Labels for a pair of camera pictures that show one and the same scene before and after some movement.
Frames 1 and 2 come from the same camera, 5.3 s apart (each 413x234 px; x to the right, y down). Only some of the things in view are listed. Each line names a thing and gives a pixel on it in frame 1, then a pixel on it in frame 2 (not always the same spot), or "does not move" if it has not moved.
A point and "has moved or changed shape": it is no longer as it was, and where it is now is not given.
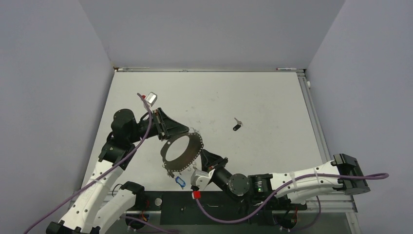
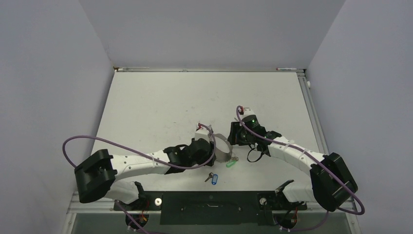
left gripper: x=165 y=126 to x=208 y=155
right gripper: x=210 y=160 to x=234 y=138
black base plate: x=180 y=208 does not move
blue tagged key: x=180 y=182 has moved or changed shape
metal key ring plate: x=192 y=152 has moved or changed shape
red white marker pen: x=278 y=68 does not move
